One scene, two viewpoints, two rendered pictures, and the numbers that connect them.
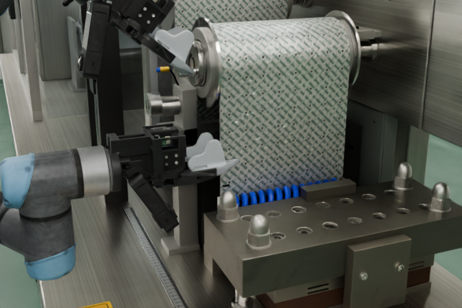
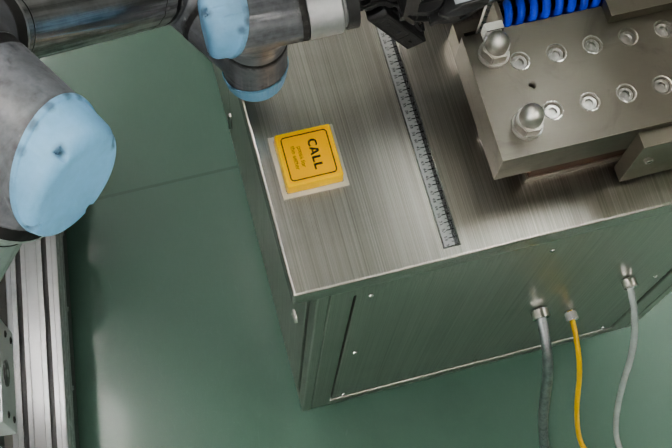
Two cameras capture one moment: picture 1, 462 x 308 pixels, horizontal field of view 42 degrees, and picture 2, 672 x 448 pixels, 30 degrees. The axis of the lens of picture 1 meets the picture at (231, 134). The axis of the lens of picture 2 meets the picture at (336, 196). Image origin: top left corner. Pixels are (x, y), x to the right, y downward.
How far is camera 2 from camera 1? 91 cm
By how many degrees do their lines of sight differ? 52
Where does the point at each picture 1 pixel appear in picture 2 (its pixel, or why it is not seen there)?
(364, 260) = (654, 150)
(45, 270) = (252, 97)
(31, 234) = (239, 73)
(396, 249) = not seen: outside the picture
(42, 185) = (259, 45)
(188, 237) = not seen: outside the picture
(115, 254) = not seen: outside the picture
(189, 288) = (426, 91)
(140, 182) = (383, 18)
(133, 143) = not seen: outside the picture
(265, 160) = not seen: outside the picture
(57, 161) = (278, 16)
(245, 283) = (500, 172)
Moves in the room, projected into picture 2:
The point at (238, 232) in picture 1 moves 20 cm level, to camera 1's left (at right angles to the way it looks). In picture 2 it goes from (503, 95) to (329, 73)
